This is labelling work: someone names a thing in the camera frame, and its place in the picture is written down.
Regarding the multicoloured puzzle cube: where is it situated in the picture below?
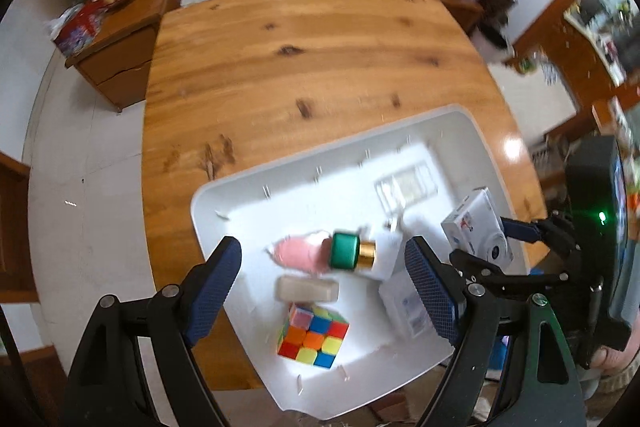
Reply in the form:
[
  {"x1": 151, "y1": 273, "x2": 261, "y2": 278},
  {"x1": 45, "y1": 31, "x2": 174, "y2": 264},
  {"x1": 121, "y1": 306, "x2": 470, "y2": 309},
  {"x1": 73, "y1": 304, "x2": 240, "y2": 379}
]
[{"x1": 276, "y1": 302, "x2": 350, "y2": 370}]

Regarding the beige rounded block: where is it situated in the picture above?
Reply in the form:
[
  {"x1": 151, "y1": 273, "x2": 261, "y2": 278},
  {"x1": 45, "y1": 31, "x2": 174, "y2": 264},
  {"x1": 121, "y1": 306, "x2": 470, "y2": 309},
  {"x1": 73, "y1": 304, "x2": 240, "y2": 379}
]
[{"x1": 276, "y1": 276, "x2": 339, "y2": 305}]

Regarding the wooden side cabinet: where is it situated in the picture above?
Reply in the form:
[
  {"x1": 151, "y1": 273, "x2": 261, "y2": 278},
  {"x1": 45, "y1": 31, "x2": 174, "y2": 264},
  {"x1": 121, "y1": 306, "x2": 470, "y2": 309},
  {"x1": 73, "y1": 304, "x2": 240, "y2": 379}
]
[{"x1": 65, "y1": 0, "x2": 178, "y2": 114}]

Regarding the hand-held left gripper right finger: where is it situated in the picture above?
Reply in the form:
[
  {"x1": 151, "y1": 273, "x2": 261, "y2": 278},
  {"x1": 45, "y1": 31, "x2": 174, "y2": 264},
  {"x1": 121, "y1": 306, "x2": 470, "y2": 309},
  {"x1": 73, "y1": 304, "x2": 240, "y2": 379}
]
[{"x1": 404, "y1": 235, "x2": 586, "y2": 427}]

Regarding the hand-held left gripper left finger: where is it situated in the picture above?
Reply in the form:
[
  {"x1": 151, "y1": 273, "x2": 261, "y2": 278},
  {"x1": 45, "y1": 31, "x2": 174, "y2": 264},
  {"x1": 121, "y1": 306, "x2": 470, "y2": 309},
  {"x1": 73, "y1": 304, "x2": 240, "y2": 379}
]
[{"x1": 62, "y1": 235, "x2": 243, "y2": 427}]

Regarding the person's right hand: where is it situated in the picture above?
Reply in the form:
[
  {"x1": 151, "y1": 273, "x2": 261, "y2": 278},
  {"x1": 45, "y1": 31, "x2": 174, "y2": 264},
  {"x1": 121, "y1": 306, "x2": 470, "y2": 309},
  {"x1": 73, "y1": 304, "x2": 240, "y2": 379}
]
[{"x1": 594, "y1": 343, "x2": 637, "y2": 384}]

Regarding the wooden door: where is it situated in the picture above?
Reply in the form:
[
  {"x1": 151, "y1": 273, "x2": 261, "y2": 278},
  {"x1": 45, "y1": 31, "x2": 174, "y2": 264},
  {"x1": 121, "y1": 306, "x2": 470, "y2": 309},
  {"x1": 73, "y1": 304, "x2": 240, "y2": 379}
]
[{"x1": 0, "y1": 149, "x2": 38, "y2": 305}]

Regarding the pink correction tape dispenser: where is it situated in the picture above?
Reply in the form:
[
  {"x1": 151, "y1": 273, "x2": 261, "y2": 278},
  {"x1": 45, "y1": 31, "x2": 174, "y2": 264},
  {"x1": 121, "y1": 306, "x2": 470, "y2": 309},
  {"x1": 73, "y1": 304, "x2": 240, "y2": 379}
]
[{"x1": 265, "y1": 229, "x2": 333, "y2": 278}]

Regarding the white camera box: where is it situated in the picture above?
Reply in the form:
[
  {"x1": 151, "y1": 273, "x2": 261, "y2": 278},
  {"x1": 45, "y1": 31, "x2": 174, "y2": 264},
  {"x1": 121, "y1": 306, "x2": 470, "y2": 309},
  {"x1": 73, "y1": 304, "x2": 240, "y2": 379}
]
[{"x1": 440, "y1": 187, "x2": 515, "y2": 265}]

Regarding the green gold capped bottle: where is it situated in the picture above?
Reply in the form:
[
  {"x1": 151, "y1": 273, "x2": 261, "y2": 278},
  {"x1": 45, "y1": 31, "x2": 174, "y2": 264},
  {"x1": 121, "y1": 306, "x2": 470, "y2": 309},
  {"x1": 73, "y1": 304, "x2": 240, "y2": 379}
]
[{"x1": 327, "y1": 231, "x2": 378, "y2": 273}]

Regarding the white cabinet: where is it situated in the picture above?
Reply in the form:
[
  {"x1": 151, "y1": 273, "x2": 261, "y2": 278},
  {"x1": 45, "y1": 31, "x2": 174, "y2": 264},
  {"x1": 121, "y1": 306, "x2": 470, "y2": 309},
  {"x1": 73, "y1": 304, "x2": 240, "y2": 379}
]
[{"x1": 487, "y1": 57, "x2": 581, "y2": 142}]

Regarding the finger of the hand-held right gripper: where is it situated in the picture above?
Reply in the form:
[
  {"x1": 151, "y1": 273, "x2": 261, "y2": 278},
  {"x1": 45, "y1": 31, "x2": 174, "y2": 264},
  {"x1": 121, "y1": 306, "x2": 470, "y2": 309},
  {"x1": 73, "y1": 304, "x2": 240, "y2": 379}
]
[
  {"x1": 449, "y1": 248, "x2": 582, "y2": 304},
  {"x1": 500, "y1": 214, "x2": 577, "y2": 254}
]

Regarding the wooden shelf unit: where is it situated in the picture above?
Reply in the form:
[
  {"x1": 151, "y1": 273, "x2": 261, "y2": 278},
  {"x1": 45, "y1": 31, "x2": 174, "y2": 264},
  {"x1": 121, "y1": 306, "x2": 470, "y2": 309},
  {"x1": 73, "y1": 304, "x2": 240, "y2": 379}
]
[{"x1": 515, "y1": 0, "x2": 640, "y2": 142}]

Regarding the white card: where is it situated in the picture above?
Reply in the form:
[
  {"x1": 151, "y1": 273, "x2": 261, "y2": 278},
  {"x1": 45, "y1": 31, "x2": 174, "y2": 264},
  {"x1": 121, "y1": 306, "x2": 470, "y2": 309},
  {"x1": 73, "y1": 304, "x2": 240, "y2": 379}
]
[{"x1": 357, "y1": 227, "x2": 406, "y2": 282}]

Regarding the white cardboard box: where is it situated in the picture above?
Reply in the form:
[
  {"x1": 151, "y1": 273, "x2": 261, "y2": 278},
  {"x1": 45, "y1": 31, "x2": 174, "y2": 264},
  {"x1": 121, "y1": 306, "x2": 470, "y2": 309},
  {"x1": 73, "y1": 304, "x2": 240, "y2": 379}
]
[{"x1": 377, "y1": 269, "x2": 441, "y2": 340}]

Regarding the clear plastic packet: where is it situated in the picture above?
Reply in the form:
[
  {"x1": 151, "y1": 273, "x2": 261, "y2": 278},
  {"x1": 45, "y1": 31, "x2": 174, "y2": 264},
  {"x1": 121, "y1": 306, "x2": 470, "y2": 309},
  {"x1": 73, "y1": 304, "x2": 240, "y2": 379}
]
[{"x1": 375, "y1": 164, "x2": 438, "y2": 212}]

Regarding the white plastic tray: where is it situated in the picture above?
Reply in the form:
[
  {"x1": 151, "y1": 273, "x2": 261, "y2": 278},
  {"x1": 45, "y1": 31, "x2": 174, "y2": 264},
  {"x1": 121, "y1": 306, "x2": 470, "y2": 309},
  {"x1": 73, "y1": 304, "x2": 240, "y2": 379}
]
[{"x1": 190, "y1": 104, "x2": 531, "y2": 422}]

